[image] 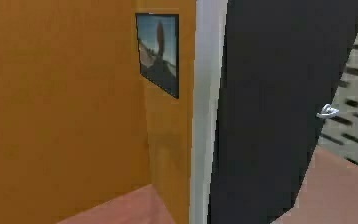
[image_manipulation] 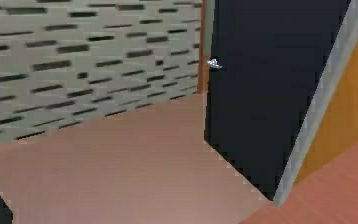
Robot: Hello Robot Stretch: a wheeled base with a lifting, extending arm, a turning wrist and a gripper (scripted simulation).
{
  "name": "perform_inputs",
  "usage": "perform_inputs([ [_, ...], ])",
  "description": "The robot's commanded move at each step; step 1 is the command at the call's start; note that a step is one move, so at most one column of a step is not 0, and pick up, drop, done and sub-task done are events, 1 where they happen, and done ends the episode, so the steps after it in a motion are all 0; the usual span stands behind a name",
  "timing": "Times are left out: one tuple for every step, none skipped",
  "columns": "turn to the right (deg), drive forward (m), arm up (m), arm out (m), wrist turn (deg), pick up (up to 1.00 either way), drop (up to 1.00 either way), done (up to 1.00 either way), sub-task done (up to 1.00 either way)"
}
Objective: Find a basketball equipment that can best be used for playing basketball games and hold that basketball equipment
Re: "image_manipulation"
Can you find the black room door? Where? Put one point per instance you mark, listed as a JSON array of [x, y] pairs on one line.
[[263, 100]]

